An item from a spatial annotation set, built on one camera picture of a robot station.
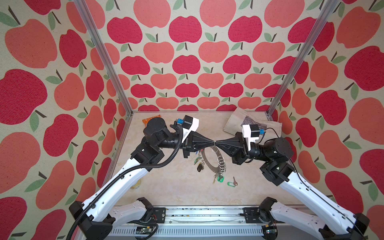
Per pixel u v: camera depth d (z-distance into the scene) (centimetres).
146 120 112
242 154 48
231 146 48
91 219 37
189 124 42
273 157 47
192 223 73
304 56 86
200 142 49
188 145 46
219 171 52
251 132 43
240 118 107
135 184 44
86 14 72
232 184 84
